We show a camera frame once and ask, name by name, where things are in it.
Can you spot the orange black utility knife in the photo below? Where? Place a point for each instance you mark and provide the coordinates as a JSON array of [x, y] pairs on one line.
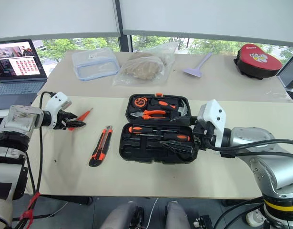
[[101, 148]]

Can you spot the narrow white roller blind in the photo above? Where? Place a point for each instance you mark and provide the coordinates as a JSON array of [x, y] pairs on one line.
[[53, 16]]

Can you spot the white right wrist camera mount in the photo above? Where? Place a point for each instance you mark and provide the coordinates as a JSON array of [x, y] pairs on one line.
[[215, 112]]

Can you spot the open grey laptop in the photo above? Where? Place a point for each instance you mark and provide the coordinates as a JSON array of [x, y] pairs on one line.
[[17, 69]]

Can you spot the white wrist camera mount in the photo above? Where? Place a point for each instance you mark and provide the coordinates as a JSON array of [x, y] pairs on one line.
[[56, 100], [215, 112]]

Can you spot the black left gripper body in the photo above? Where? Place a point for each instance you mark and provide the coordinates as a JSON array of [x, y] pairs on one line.
[[59, 120]]

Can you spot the purple plastic spatula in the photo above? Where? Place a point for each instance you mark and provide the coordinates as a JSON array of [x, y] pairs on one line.
[[194, 71]]

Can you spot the plastic bag with brown contents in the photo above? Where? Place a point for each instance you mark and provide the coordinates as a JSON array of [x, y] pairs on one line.
[[142, 68]]

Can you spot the grey rounded shape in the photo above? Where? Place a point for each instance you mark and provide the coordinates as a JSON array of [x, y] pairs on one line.
[[176, 215], [120, 215]]

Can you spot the wide white roller blind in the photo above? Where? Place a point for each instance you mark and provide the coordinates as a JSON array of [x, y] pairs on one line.
[[208, 16]]

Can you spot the dark framed grey screen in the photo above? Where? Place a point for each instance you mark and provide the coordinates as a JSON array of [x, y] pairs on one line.
[[290, 76]]

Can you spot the clear plastic food container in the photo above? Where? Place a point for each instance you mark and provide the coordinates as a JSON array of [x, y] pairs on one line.
[[95, 63]]

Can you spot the black plastic tool case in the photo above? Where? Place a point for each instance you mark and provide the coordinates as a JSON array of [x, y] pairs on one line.
[[146, 152]]

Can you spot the small red tester screwdriver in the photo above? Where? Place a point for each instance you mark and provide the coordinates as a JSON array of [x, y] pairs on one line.
[[85, 114]]

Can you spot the black table foot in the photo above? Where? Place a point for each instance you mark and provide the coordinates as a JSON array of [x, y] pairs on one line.
[[241, 202]]

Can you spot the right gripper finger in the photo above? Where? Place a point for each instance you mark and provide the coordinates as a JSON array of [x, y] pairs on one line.
[[179, 145], [184, 120]]

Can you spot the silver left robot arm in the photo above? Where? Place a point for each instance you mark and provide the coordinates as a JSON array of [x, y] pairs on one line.
[[17, 119]]

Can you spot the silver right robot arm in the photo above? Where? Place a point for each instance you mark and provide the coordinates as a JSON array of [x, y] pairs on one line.
[[267, 171]]

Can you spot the dark window frame post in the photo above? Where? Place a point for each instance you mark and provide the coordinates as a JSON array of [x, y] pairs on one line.
[[124, 40]]

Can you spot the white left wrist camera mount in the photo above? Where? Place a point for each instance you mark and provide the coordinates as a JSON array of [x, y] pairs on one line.
[[56, 100]]

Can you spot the black device on floor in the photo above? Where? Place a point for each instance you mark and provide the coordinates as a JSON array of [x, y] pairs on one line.
[[203, 221]]

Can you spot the orange black tape measure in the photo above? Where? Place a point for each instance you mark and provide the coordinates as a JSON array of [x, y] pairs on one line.
[[140, 102]]

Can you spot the red heart-shaped case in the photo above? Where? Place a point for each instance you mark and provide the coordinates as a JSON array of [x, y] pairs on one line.
[[258, 60]]

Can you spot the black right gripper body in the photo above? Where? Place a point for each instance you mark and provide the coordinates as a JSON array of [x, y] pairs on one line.
[[201, 136]]

